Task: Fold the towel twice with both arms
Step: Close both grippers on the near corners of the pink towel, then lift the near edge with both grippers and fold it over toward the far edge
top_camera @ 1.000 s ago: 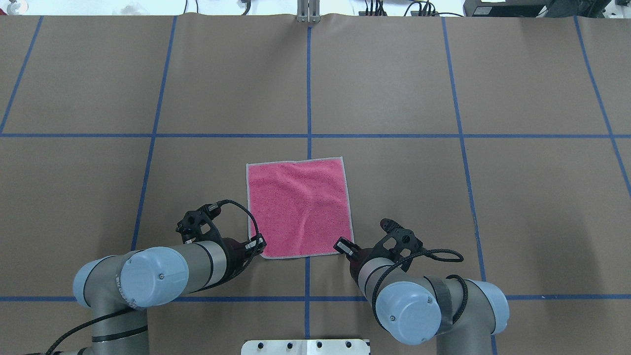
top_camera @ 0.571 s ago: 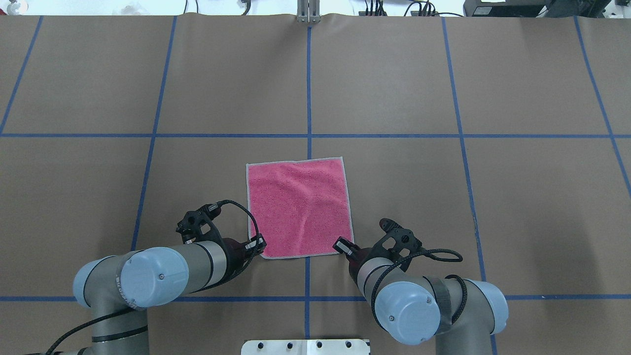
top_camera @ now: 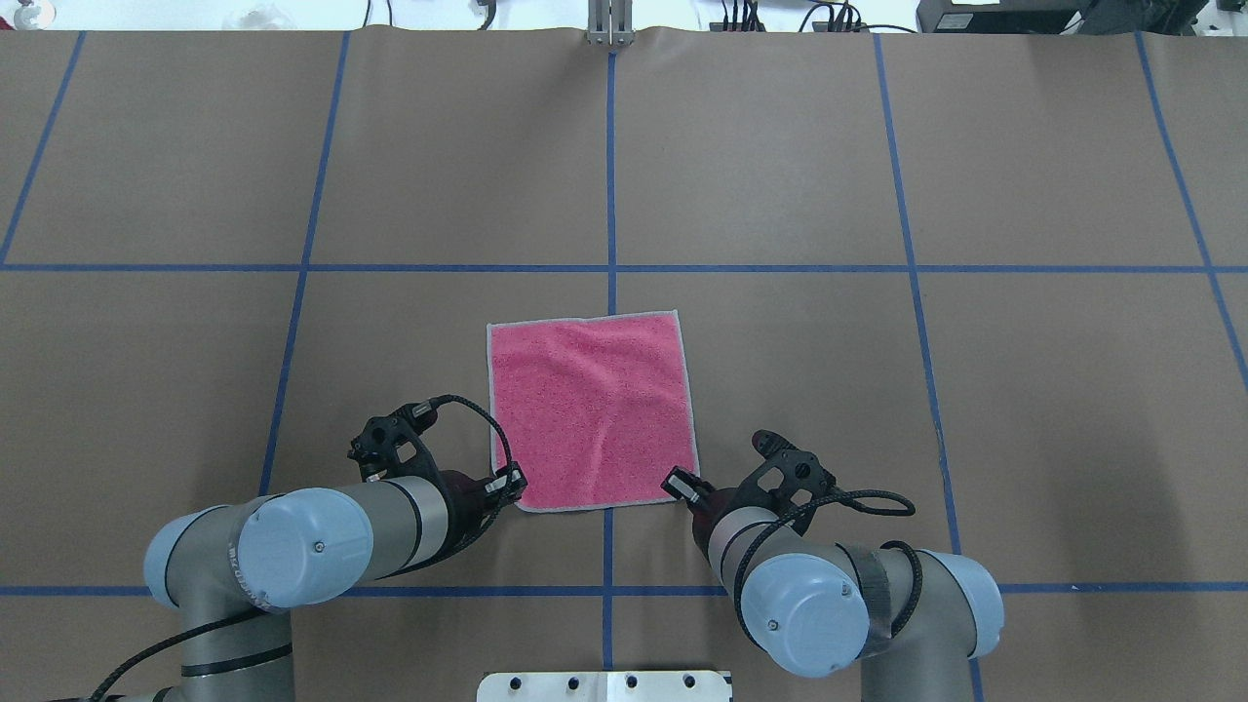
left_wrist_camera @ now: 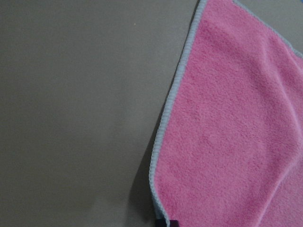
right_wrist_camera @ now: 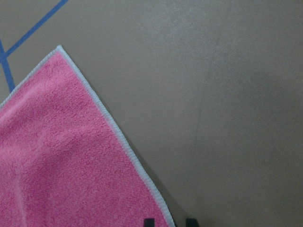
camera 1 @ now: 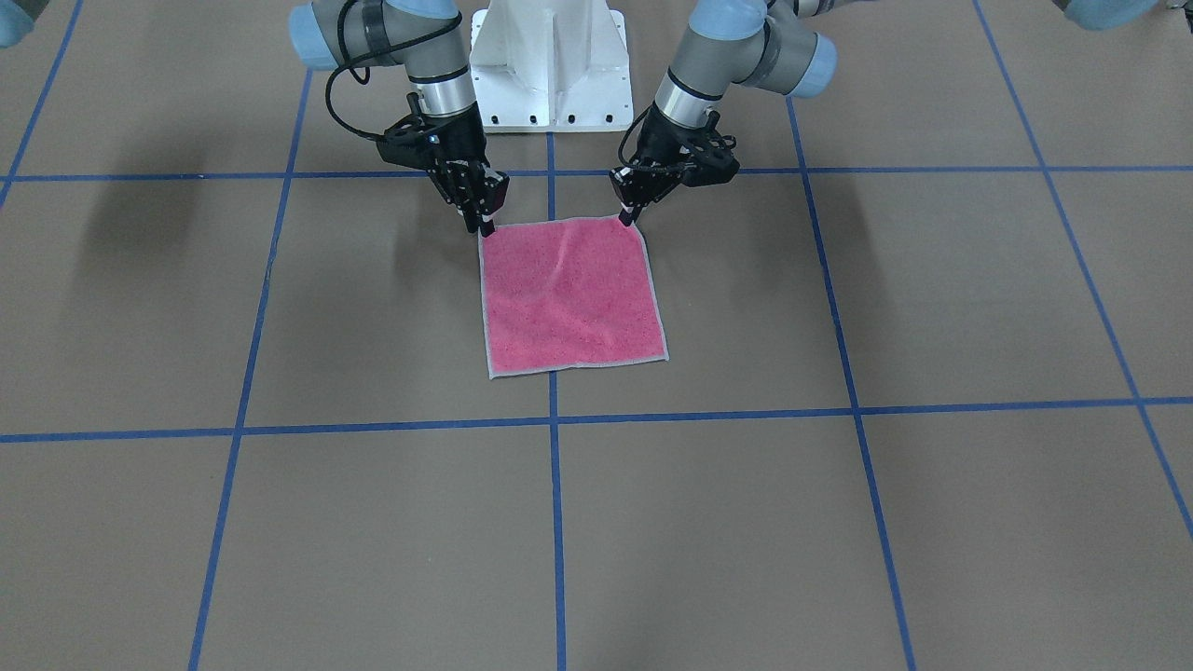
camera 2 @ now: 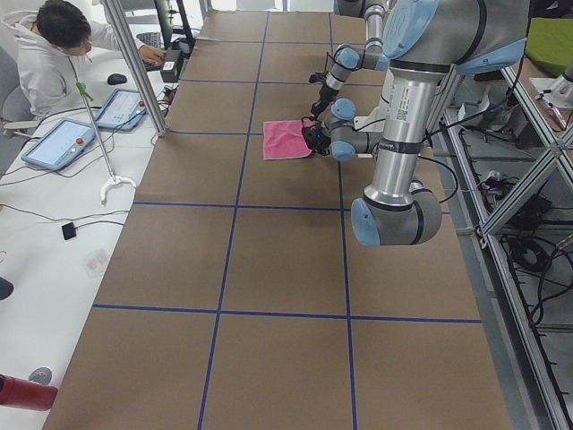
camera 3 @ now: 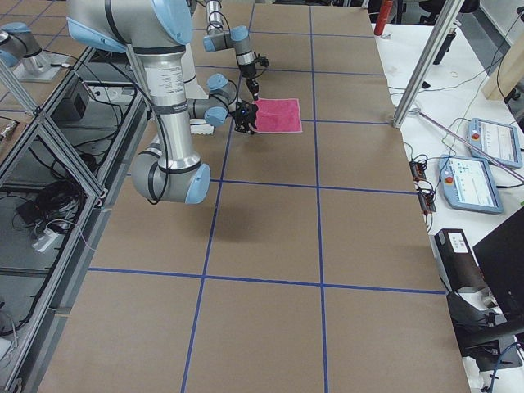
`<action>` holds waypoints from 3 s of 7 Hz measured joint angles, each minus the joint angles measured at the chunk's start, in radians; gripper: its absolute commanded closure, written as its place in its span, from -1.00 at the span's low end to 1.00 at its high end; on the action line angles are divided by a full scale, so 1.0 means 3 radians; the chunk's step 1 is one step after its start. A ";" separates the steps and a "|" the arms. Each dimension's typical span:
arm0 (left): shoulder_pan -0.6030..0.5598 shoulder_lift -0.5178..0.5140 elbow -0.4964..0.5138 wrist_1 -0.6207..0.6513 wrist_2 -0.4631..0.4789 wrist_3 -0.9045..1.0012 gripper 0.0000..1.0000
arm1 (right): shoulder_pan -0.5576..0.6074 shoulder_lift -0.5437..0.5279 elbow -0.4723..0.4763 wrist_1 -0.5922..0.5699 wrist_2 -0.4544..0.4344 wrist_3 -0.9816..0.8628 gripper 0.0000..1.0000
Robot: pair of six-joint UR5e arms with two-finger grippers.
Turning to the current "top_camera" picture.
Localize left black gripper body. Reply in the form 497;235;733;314
441;470;505;543

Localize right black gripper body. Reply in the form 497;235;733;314
689;487;755;547

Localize pink towel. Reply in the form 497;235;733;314
487;310;701;513

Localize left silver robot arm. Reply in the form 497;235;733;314
91;463;527;701

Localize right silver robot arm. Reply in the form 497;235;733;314
661;467;1003;701

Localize black box with label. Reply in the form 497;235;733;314
916;1;1080;35

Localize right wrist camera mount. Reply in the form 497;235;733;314
743;430;837;516

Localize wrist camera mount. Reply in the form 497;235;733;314
743;430;837;516
347;401;438;483

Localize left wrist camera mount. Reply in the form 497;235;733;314
347;401;438;483

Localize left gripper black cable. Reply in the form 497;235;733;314
409;393;518;488

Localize aluminium frame post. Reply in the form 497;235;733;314
585;0;636;49

